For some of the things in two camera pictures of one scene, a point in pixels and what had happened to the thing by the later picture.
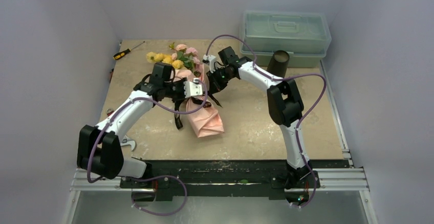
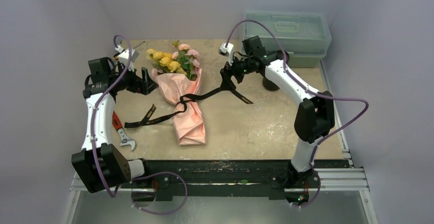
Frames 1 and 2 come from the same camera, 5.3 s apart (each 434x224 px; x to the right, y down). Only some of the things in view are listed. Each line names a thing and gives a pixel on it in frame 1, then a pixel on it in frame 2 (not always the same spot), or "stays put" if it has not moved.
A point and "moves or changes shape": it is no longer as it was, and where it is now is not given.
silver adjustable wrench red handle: x=126 y=140 stays put
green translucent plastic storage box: x=304 y=35 stays put
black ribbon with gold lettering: x=177 y=104 moves or changes shape
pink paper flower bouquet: x=205 y=117 moves or changes shape
